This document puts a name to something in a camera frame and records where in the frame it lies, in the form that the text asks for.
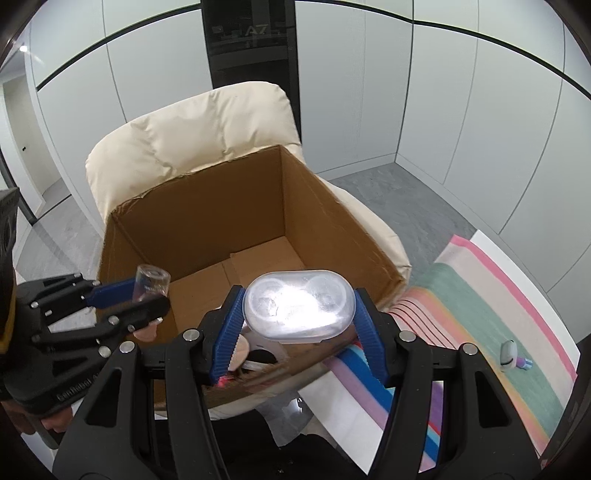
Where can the striped colourful blanket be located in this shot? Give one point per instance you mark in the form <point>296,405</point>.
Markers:
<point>475,300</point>

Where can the striped tablecloth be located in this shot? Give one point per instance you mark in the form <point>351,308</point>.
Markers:
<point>351,424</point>

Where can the black glass cabinet panel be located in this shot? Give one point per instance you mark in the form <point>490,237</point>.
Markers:
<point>251,46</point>

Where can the small white grey device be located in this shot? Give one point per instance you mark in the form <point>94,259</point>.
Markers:
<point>508,354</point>

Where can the brown cardboard box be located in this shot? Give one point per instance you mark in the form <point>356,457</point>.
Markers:
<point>203,217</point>

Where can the purple capped small tube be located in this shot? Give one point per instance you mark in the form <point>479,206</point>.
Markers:
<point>525,363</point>

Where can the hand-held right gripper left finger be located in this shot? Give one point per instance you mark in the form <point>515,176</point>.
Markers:
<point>228,332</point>

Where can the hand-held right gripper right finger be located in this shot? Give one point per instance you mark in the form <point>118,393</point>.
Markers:
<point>369,332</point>

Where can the clear plastic bag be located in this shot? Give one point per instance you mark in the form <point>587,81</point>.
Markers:
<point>286,410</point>

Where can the person's dark clothing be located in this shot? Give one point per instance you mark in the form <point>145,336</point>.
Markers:
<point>286,454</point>

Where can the clear bottle with pink cap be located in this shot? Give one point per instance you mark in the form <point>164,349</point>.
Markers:
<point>151,280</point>

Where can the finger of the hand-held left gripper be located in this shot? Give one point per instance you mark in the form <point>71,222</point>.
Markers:
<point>138,310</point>
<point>113,291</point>

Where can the person's left hand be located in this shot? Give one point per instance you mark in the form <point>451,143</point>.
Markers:
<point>55,422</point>

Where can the clear plastic case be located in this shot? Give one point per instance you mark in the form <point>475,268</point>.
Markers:
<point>300,304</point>

